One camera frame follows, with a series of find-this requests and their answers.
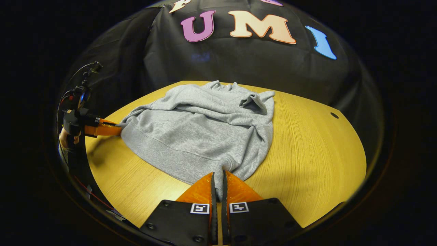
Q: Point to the grey sweatshirt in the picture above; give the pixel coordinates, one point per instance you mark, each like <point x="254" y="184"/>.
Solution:
<point x="205" y="136"/>

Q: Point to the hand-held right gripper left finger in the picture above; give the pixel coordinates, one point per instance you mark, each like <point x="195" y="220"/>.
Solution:
<point x="214" y="212"/>

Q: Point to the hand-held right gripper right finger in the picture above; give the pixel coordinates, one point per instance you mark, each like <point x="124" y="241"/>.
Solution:
<point x="224" y="218"/>

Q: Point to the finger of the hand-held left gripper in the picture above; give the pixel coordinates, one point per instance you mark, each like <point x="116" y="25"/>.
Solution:
<point x="106" y="130"/>

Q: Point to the black backdrop cloth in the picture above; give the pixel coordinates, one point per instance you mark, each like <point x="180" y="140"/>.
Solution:
<point x="256" y="61"/>

